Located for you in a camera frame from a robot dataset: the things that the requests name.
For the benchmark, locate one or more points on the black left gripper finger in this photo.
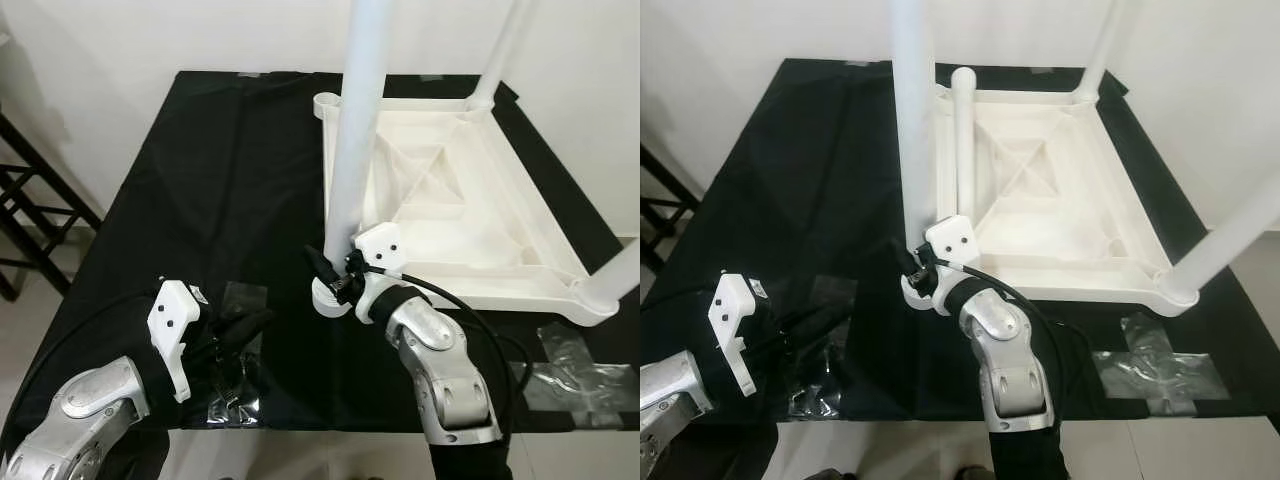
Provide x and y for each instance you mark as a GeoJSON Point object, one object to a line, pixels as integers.
{"type": "Point", "coordinates": [245, 325]}
{"type": "Point", "coordinates": [818, 320]}

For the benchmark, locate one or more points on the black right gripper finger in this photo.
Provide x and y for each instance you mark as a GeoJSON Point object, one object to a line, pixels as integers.
{"type": "Point", "coordinates": [323, 268]}
{"type": "Point", "coordinates": [904, 262]}

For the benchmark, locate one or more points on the white plastic table top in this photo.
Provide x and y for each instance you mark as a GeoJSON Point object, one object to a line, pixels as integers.
{"type": "Point", "coordinates": [470, 190]}
{"type": "Point", "coordinates": [1060, 180]}

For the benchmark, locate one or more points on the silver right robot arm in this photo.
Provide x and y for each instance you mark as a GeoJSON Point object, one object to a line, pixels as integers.
{"type": "Point", "coordinates": [445, 370]}
{"type": "Point", "coordinates": [1010, 360]}

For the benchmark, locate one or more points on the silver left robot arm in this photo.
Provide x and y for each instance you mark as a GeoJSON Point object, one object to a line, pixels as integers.
{"type": "Point", "coordinates": [675, 395]}
{"type": "Point", "coordinates": [80, 410]}

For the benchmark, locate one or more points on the clear plastic sheet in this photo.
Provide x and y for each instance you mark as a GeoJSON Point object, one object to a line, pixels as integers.
{"type": "Point", "coordinates": [238, 350]}
{"type": "Point", "coordinates": [1160, 370]}
{"type": "Point", "coordinates": [825, 345]}
{"type": "Point", "coordinates": [580, 375]}

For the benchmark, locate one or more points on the black tablecloth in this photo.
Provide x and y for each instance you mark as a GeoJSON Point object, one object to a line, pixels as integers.
{"type": "Point", "coordinates": [220, 180]}
{"type": "Point", "coordinates": [800, 170]}

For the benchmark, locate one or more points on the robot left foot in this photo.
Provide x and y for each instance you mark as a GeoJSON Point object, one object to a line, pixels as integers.
{"type": "Point", "coordinates": [830, 473]}

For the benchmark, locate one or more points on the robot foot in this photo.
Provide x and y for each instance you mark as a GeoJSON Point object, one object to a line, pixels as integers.
{"type": "Point", "coordinates": [975, 472]}
{"type": "Point", "coordinates": [830, 473]}

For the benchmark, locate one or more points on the black round stool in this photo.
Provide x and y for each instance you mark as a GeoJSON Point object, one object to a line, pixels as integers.
{"type": "Point", "coordinates": [30, 200]}
{"type": "Point", "coordinates": [665, 205]}

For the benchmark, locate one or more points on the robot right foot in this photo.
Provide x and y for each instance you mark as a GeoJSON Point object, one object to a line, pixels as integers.
{"type": "Point", "coordinates": [975, 472]}

